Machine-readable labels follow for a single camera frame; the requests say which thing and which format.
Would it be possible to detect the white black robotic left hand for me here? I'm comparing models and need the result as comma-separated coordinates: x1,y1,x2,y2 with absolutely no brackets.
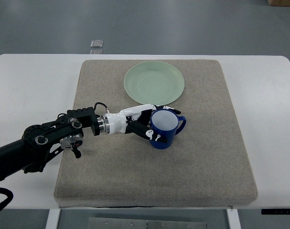
101,104,181,140

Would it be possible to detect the blue enamel cup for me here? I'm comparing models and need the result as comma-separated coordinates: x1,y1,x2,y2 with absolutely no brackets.
150,109,186,149

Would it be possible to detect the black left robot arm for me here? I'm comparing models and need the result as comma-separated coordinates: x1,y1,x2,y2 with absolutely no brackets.
0,107,108,181

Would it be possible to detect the light green plate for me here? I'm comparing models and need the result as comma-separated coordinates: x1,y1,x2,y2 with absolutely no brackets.
124,61,185,105

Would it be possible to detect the lower metal floor plate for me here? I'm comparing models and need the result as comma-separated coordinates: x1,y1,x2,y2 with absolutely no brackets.
90,49,103,54

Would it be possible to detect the metal floor plate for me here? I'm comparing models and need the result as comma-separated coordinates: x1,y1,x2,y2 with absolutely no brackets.
90,49,103,54
90,40,103,48

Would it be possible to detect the upper metal floor plate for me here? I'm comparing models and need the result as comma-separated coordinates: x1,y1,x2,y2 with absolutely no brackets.
90,40,103,48

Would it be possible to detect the grey felt mat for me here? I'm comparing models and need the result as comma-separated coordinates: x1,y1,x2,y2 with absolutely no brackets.
54,59,258,207

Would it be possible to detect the left white table leg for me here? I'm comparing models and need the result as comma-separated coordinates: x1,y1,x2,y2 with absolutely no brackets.
45,209,61,229

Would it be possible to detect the white table leg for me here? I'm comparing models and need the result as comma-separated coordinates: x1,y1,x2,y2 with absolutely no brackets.
226,209,241,229
45,209,61,229

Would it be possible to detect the right white table leg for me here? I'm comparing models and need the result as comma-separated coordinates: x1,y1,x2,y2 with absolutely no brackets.
226,209,241,229

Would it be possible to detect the table control panel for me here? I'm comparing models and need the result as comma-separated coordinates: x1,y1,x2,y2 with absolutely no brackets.
261,208,290,215

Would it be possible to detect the cardboard box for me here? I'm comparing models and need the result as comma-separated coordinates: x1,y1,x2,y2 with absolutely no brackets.
267,0,290,7

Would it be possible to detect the grey metal base plate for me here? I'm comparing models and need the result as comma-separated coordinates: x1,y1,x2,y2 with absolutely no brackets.
87,218,207,229

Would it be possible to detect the black cable loop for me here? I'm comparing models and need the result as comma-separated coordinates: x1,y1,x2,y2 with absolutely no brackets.
0,186,14,218

